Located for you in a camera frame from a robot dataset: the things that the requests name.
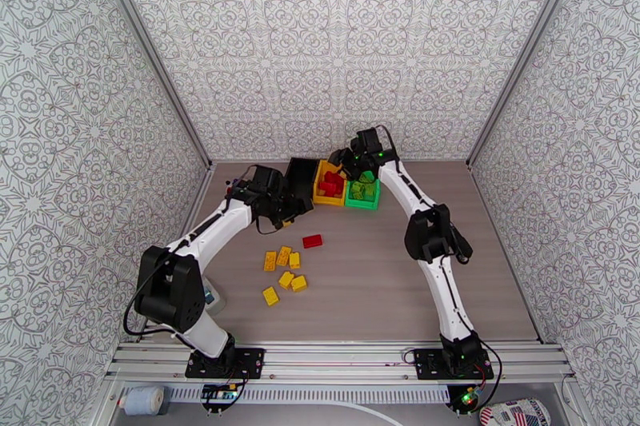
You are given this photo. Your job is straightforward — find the yellow plastic bin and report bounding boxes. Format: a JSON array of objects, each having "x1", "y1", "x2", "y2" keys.
[{"x1": 312, "y1": 159, "x2": 350, "y2": 207}]

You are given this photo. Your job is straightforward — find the black plastic bin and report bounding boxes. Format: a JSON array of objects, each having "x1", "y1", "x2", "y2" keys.
[{"x1": 283, "y1": 157, "x2": 319, "y2": 215}]

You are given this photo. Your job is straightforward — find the green plastic bin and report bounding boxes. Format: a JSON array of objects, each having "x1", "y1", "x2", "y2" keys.
[{"x1": 345, "y1": 169, "x2": 382, "y2": 211}]

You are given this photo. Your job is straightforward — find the white handheld device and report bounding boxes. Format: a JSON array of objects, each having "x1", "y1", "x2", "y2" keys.
[{"x1": 202, "y1": 279, "x2": 227, "y2": 317}]

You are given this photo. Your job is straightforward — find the white tube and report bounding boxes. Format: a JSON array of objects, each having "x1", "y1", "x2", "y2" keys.
[{"x1": 270, "y1": 401, "x2": 406, "y2": 426}]

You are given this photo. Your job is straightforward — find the white tape roll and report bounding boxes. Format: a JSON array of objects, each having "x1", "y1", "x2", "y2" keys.
[{"x1": 118, "y1": 384, "x2": 167, "y2": 417}]

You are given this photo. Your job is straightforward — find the circuit board with green light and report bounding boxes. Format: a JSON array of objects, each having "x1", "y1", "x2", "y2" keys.
[{"x1": 458, "y1": 385, "x2": 485, "y2": 411}]

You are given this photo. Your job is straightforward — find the flag print cap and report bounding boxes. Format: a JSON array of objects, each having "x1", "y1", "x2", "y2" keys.
[{"x1": 478, "y1": 397, "x2": 552, "y2": 426}]

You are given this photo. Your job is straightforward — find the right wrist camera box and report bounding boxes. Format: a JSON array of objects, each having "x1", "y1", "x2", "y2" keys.
[{"x1": 355, "y1": 128, "x2": 386, "y2": 155}]

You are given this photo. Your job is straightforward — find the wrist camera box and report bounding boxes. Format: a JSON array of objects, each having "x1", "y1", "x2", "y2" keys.
[
  {"x1": 248, "y1": 165, "x2": 285, "y2": 193},
  {"x1": 355, "y1": 128, "x2": 386, "y2": 155}
]

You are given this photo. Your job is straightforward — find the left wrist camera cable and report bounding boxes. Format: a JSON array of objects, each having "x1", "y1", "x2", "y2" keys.
[{"x1": 235, "y1": 165, "x2": 284, "y2": 237}]

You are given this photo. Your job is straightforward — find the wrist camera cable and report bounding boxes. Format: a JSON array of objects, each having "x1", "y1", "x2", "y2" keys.
[
  {"x1": 375, "y1": 124, "x2": 400, "y2": 162},
  {"x1": 235, "y1": 165, "x2": 284, "y2": 237}
]

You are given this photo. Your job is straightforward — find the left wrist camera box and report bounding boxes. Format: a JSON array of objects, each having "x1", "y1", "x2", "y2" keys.
[{"x1": 248, "y1": 165, "x2": 285, "y2": 193}]

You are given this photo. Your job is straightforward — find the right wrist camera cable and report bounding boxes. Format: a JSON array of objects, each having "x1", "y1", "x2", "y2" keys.
[{"x1": 375, "y1": 124, "x2": 400, "y2": 162}]

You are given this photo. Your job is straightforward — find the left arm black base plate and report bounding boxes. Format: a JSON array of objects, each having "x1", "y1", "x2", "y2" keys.
[{"x1": 185, "y1": 347, "x2": 266, "y2": 380}]

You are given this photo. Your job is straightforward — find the aluminium front rail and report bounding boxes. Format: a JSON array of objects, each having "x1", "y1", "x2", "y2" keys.
[{"x1": 103, "y1": 340, "x2": 575, "y2": 387}]

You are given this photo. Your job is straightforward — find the white slotted cable duct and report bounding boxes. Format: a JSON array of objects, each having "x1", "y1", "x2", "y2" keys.
[{"x1": 165, "y1": 385, "x2": 451, "y2": 407}]

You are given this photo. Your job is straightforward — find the aluminium corner post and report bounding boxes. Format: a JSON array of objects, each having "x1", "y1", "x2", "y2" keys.
[
  {"x1": 466, "y1": 0, "x2": 591, "y2": 169},
  {"x1": 86, "y1": 0, "x2": 215, "y2": 169}
]

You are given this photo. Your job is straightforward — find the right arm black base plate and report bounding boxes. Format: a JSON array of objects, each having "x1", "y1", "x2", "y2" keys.
[{"x1": 414, "y1": 348, "x2": 495, "y2": 382}]

